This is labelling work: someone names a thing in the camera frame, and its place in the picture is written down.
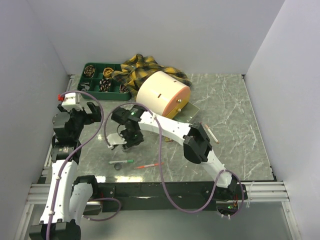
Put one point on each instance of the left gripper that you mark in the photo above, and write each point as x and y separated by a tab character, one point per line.
94	116

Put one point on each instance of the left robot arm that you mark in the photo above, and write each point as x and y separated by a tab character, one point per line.
68	195

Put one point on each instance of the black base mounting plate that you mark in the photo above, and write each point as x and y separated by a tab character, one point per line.
135	196

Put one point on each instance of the green capped white pen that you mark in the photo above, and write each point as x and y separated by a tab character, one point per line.
121	162

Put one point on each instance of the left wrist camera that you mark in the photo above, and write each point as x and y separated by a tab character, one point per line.
70	101

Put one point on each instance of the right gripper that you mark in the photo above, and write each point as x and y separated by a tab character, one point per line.
131	143

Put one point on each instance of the round cream drawer organizer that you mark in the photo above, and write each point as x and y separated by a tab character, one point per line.
167	97

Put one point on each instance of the black floral rolled tie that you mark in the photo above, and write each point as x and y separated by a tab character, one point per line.
105	84

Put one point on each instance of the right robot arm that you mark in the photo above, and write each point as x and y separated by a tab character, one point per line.
197	148

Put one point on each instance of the yellow plaid cloth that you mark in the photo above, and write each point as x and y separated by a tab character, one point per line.
136	70

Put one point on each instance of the orange pencil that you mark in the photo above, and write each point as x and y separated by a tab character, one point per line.
149	165

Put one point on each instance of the brown patterned rolled tie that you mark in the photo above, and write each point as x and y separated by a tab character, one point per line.
89	71

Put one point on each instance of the tan rolled item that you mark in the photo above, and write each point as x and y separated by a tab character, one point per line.
107	71

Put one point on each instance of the white pink tipped pen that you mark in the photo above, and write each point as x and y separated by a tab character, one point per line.
211	134

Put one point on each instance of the aluminium rail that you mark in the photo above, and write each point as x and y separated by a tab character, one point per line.
271	191

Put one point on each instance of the green compartment tray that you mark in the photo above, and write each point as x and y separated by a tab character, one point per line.
94	82

